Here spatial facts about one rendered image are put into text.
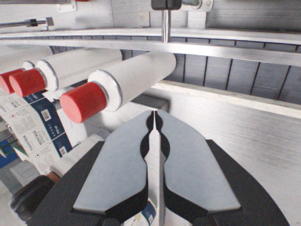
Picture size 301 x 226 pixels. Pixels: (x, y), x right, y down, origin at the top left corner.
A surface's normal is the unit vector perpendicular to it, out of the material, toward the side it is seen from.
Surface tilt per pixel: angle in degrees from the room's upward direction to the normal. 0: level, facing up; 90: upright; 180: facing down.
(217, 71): 0
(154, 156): 0
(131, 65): 90
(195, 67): 0
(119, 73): 90
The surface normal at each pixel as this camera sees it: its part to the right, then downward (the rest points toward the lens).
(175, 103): -0.51, 0.46
